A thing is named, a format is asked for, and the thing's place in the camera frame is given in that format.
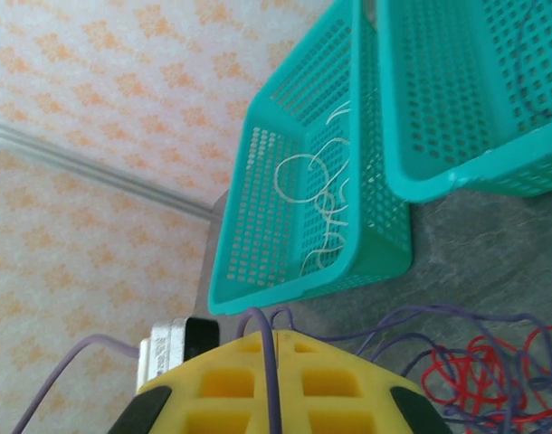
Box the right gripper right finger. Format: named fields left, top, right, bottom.
left=278, top=329, right=453, bottom=434

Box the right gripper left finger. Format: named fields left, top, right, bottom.
left=106, top=329, right=280, bottom=434

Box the thin purple cable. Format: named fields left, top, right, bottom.
left=236, top=13, right=552, bottom=434

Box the thin red cable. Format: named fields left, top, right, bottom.
left=422, top=325, right=552, bottom=430

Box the thin white cable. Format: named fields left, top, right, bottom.
left=273, top=99, right=352, bottom=278

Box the teal plastic basket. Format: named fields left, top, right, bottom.
left=375, top=0, right=552, bottom=203
left=206, top=0, right=413, bottom=316

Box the left arm lilac harness cable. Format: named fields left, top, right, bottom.
left=11, top=333, right=142, bottom=434

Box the aluminium frame post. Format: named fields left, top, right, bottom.
left=0, top=116, right=214, bottom=222

